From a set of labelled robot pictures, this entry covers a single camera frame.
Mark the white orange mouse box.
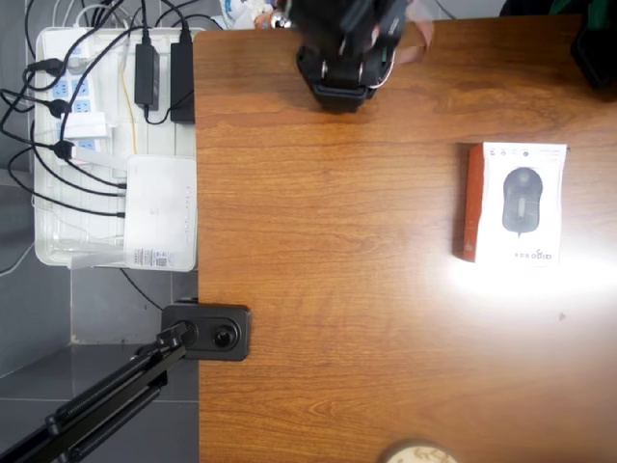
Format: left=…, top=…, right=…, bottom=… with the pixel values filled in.
left=452, top=141, right=569, bottom=267

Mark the drink can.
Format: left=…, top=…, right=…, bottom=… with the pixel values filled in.
left=268, top=8, right=293, bottom=31

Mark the printed plastic bag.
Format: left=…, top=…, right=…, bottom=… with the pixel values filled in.
left=219, top=0, right=293, bottom=31

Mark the large black power adapter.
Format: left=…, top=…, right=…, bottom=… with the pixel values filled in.
left=170, top=41, right=197, bottom=124

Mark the slim black power adapter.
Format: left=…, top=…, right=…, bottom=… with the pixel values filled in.
left=133, top=42, right=162, bottom=110

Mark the white plastic tray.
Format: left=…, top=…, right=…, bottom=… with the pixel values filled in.
left=34, top=26, right=200, bottom=269

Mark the green fabric item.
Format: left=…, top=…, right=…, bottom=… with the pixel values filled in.
left=549, top=0, right=597, bottom=16

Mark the white router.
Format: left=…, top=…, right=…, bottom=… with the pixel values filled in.
left=122, top=153, right=200, bottom=273

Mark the white power strip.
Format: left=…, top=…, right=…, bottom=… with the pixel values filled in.
left=40, top=29, right=110, bottom=168

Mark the white charger plug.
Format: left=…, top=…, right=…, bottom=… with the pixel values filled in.
left=64, top=111, right=110, bottom=142

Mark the white router antenna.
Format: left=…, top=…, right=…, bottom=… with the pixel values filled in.
left=71, top=146, right=130, bottom=171
left=69, top=254, right=127, bottom=270

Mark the black stand clamp base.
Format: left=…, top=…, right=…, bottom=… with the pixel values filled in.
left=160, top=299, right=253, bottom=363

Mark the round wooden coaster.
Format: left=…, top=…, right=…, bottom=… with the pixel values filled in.
left=383, top=438, right=458, bottom=463

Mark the thin yellow cable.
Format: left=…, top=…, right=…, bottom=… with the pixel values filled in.
left=119, top=41, right=140, bottom=156

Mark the black router cable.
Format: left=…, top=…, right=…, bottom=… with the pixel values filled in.
left=28, top=144, right=129, bottom=198
left=7, top=147, right=127, bottom=218
left=67, top=156, right=129, bottom=190

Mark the black floor cable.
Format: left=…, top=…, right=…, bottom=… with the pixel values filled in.
left=119, top=267, right=166, bottom=311

